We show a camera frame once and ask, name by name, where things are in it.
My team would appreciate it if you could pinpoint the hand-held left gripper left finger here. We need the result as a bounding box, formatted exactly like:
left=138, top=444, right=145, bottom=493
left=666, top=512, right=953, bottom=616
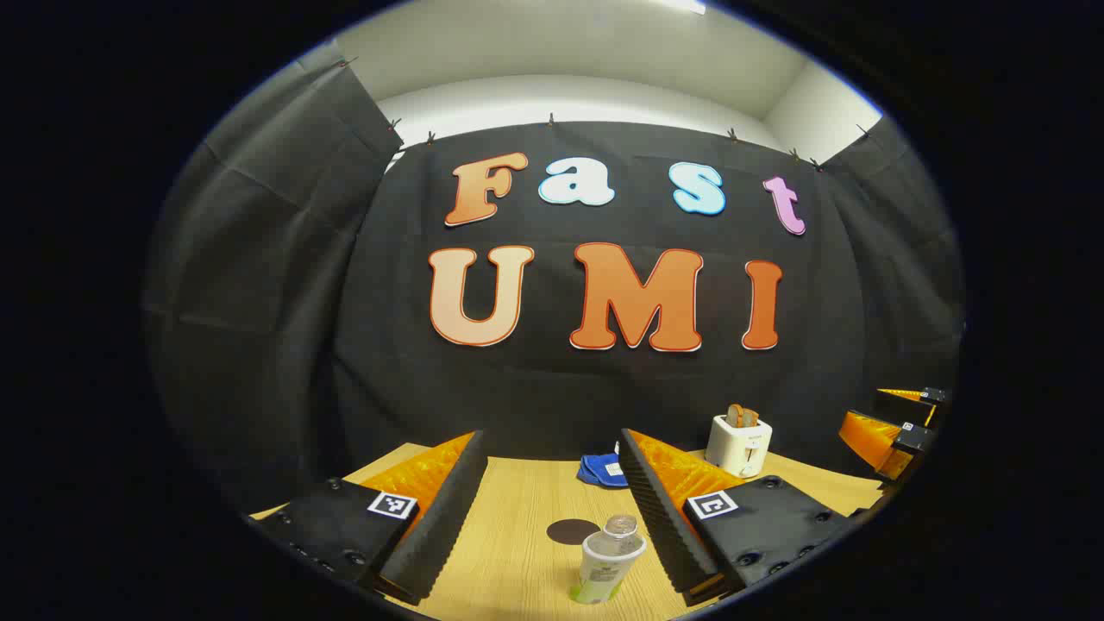
left=250, top=430, right=489, bottom=606

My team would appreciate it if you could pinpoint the white toaster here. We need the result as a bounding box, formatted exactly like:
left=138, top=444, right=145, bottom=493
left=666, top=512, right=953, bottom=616
left=705, top=414, right=774, bottom=480

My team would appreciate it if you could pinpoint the plastic water bottle green label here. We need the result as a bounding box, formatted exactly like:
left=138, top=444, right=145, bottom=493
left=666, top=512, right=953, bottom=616
left=569, top=514, right=648, bottom=605

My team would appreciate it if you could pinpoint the round dark brown coaster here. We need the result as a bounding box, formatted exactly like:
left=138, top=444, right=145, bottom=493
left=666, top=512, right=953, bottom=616
left=546, top=519, right=602, bottom=546

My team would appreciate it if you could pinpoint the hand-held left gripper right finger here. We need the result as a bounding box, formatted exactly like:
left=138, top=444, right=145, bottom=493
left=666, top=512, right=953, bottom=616
left=618, top=428, right=868, bottom=606

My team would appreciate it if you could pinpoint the black backdrop cloth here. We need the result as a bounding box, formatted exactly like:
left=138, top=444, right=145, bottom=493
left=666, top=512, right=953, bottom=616
left=142, top=60, right=965, bottom=518

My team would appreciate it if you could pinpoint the folded blue towel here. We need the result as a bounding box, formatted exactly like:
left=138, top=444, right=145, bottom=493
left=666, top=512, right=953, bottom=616
left=576, top=444, right=630, bottom=489

